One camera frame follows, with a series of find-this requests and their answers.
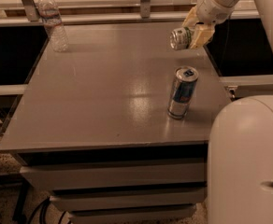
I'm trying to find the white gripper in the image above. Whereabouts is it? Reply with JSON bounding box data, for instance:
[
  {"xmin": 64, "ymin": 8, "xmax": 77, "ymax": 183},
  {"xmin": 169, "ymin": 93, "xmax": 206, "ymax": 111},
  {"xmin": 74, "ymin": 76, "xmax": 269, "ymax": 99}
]
[{"xmin": 182, "ymin": 0, "xmax": 234, "ymax": 49}]

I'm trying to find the silver green 7up can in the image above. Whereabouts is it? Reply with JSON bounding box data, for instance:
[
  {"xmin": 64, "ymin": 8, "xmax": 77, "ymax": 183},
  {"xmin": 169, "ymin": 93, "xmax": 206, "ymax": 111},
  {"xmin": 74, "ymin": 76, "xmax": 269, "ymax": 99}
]
[{"xmin": 170, "ymin": 27, "xmax": 194, "ymax": 50}]

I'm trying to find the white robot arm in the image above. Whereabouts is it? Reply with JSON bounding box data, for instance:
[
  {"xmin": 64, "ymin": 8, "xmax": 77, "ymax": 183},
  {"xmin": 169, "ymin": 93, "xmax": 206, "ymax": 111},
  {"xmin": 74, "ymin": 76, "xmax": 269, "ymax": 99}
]
[{"xmin": 184, "ymin": 0, "xmax": 273, "ymax": 224}]

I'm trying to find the blue silver redbull can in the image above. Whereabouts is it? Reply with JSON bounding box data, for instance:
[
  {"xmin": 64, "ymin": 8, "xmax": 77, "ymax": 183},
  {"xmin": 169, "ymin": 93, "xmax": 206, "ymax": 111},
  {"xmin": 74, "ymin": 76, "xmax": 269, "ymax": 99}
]
[{"xmin": 167, "ymin": 66, "xmax": 199, "ymax": 119}]

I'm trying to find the grey drawer cabinet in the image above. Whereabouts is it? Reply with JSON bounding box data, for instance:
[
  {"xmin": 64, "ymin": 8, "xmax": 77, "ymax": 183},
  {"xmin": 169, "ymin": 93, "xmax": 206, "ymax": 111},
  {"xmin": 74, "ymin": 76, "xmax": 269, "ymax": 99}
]
[{"xmin": 0, "ymin": 23, "xmax": 229, "ymax": 224}]

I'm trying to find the clear plastic water bottle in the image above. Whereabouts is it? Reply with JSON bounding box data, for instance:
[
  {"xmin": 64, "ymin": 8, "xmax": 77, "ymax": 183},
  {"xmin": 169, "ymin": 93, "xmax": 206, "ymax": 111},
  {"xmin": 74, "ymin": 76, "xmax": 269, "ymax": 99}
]
[{"xmin": 37, "ymin": 0, "xmax": 68, "ymax": 52}]

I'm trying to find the black cable on floor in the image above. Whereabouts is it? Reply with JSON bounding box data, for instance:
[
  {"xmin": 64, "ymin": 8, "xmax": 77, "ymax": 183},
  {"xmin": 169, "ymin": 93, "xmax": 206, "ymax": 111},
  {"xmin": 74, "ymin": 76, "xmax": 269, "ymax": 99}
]
[{"xmin": 27, "ymin": 198, "xmax": 69, "ymax": 224}]

